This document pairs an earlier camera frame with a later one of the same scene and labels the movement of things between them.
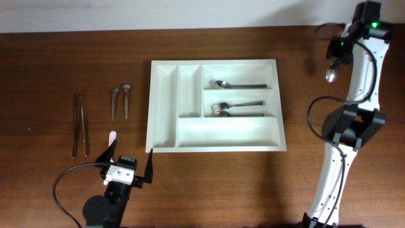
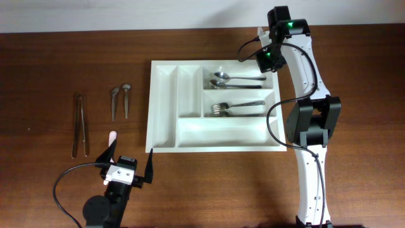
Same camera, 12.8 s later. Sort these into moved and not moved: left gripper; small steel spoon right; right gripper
Moved: right gripper
Not moved: left gripper; small steel spoon right
